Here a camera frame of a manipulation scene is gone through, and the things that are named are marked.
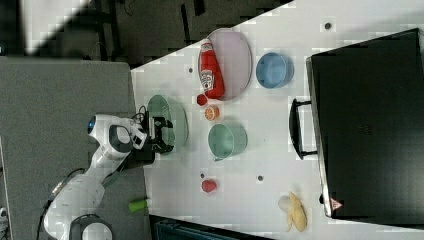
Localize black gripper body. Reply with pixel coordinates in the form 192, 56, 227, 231
148, 116, 174, 154

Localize green plastic strainer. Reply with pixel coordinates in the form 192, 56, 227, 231
147, 95, 188, 155

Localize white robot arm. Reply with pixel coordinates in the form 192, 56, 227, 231
42, 114, 173, 240

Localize black cylinder cup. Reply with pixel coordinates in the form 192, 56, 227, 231
124, 149, 155, 169

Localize orange half slice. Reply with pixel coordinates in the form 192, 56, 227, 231
204, 105, 220, 121

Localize green marker tube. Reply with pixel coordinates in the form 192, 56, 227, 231
128, 199, 148, 213

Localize red strawberry toy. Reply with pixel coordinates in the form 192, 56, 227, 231
201, 179, 217, 193

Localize green plastic cup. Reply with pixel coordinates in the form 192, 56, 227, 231
208, 121, 248, 161

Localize red ketchup bottle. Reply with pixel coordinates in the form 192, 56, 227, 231
196, 38, 225, 106

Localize pink oval plate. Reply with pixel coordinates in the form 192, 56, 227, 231
198, 28, 252, 101

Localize blue plastic bowl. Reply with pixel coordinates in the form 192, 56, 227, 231
256, 52, 294, 89

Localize peeled banana toy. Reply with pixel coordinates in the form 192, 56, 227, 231
278, 192, 307, 232

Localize black toaster oven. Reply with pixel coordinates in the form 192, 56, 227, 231
305, 28, 424, 229

